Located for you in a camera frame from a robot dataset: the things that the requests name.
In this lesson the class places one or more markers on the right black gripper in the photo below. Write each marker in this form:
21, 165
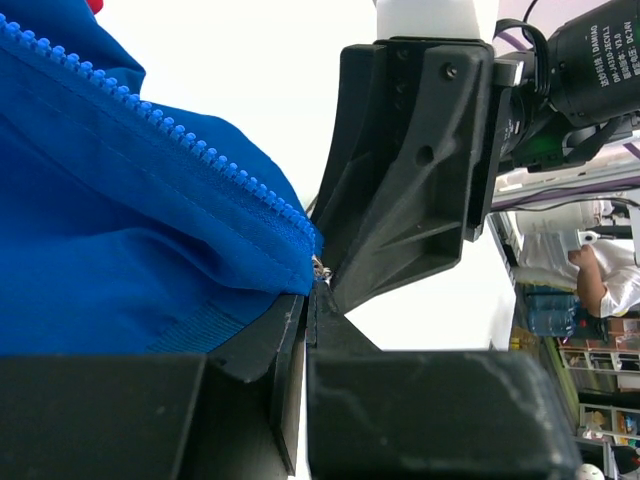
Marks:
579, 89

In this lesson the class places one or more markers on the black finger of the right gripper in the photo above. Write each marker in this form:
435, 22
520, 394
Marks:
408, 133

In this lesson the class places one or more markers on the cluttered storage shelf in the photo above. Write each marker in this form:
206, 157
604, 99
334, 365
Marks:
594, 365

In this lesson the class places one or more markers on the blue white red jacket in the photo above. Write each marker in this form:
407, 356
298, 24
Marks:
127, 226

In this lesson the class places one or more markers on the person in white shirt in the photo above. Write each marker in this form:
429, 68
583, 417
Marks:
607, 279

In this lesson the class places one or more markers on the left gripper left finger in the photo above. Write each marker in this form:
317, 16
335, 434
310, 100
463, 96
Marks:
229, 414

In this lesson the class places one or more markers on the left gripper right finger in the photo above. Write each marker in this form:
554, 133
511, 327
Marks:
374, 414

